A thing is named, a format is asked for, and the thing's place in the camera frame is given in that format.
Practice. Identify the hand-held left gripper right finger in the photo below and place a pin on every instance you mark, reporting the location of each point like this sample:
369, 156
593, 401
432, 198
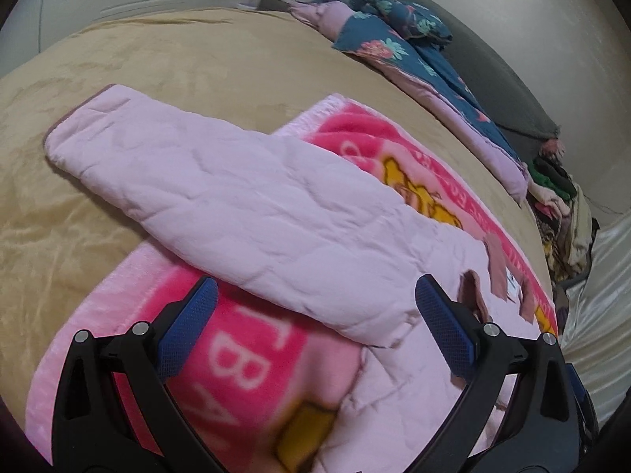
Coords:
446, 327

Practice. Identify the cream satin curtain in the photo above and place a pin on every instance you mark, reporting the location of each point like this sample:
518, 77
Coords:
601, 305

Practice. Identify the pink printed blanket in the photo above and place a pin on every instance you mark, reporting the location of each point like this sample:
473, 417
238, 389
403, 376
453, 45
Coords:
236, 359

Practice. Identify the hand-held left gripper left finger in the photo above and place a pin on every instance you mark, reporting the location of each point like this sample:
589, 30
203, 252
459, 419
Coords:
190, 318

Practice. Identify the grey padded headboard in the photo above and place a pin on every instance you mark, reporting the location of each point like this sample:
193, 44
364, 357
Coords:
498, 69

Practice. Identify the pile of mixed clothes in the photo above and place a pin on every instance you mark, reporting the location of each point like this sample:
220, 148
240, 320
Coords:
559, 207

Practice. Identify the teal floral quilt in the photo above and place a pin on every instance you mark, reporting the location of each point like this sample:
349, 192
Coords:
409, 54

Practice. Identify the dark cloth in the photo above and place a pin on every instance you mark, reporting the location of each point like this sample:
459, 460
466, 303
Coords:
273, 4

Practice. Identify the tan bedspread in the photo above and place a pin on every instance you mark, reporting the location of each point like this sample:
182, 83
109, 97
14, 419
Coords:
162, 64

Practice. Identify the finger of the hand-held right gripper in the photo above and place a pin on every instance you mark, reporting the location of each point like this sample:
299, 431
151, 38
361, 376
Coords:
586, 409

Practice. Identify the pink quilted jacket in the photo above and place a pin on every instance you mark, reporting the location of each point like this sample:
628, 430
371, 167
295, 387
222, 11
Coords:
256, 207

